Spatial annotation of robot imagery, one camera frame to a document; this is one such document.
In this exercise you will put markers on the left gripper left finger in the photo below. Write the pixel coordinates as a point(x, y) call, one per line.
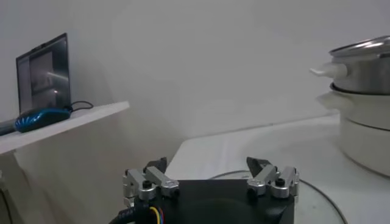
point(158, 179)

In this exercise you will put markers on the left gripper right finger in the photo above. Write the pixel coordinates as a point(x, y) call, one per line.
point(268, 179)

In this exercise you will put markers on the stainless steel steamer basket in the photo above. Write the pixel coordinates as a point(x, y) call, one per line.
point(365, 73)

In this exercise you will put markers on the glass pot lid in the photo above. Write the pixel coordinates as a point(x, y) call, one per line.
point(320, 210)

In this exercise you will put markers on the white side desk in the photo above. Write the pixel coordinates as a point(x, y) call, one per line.
point(76, 120)

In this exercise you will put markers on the white electric cooking pot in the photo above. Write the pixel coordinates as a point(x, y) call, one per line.
point(365, 134)

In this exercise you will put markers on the blue computer mouse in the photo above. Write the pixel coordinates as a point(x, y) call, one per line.
point(42, 118)

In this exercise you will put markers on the black laptop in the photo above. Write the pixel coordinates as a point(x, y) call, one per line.
point(45, 76)

